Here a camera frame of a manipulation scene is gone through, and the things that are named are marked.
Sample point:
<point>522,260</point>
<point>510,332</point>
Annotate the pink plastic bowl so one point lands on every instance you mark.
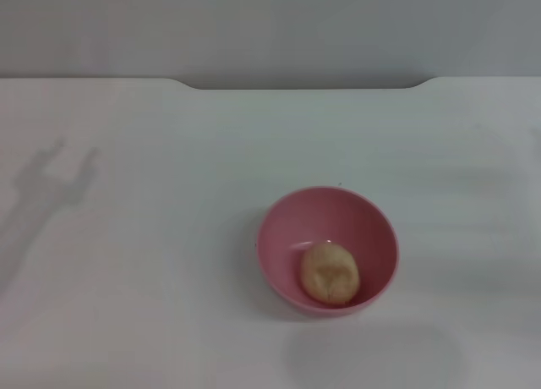
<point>359,228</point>

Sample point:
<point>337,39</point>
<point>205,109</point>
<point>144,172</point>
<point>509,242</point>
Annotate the round egg yolk pastry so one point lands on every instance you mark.
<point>329,275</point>

